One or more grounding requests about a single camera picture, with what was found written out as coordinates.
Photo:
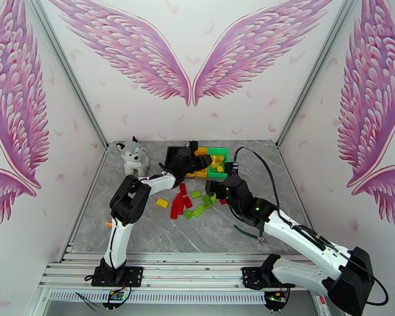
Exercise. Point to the yellow plastic storage bin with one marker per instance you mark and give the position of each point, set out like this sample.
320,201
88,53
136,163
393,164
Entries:
202,150

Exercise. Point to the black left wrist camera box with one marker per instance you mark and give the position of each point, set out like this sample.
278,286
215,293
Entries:
193,145

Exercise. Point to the clear labelled plastic packet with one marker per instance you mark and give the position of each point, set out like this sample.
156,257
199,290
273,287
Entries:
322,306

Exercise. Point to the small circuit board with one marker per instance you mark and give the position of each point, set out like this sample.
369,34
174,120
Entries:
116,296
274,297

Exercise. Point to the black plastic storage bin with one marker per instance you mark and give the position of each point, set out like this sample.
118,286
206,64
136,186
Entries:
170,153

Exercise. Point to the yellow lego brick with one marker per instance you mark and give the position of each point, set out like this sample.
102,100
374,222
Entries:
162,203
219,167
222,157
216,157

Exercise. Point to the green plastic storage bin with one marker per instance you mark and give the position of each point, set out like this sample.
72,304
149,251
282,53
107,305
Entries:
217,175

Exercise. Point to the grey white husky plush toy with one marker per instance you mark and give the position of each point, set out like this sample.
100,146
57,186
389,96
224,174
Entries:
133,157

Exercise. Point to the aluminium frame post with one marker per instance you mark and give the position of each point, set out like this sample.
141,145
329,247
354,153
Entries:
65,71
316,71

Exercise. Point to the aluminium rail base frame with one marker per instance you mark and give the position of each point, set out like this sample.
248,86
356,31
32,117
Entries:
191,269

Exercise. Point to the aluminium side rail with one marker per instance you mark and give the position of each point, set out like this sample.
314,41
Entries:
98,170
288,170

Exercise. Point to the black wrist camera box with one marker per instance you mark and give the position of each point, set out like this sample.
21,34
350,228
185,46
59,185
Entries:
232,168
193,145

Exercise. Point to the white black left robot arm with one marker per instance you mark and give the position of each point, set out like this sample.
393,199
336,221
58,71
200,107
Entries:
117,246

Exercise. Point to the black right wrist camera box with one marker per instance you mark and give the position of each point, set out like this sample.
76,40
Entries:
232,168

